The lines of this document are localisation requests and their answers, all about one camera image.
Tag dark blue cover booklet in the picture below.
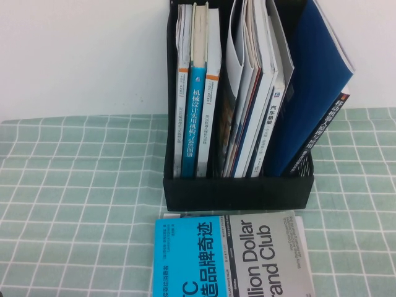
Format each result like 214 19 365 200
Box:
264 0 355 177

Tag black spine mobile robot book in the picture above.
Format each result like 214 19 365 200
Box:
283 85 352 177

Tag black plastic book holder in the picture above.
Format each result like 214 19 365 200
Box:
162 0 317 213

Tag thin white orange-band book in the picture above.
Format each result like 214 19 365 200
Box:
173 3 192 179

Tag cyan and grey brand book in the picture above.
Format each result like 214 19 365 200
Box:
152 210 312 297

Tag thick white orange-band book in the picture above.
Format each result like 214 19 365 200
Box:
196 7 223 179

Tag blue spine mechanism book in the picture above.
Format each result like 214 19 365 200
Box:
181 1 209 179

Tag white magazine with red edge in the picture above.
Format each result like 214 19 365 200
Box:
222 0 264 178

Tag stack of white magazines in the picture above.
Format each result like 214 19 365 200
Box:
231 0 279 179

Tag green checked tablecloth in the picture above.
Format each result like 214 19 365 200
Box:
0 107 396 297

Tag grey thin booklet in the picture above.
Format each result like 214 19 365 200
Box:
267 0 295 103

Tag white car suspension book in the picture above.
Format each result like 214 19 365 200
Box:
250 72 287 178

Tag white self-driving book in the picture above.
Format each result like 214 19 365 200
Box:
162 212 317 297

